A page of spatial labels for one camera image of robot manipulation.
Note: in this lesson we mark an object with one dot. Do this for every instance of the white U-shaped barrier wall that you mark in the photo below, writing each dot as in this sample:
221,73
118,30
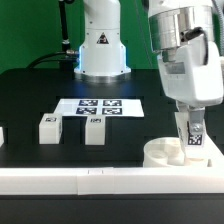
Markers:
111,181

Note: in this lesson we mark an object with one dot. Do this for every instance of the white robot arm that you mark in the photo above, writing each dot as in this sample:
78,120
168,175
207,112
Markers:
181,33

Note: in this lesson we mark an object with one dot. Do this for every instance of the white marker sheet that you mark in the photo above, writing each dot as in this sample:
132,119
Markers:
106,107

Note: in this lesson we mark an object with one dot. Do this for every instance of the white round stool seat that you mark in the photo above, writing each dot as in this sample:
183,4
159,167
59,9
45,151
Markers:
167,152

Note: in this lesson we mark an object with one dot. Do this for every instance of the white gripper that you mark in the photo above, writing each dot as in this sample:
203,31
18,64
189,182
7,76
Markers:
191,74

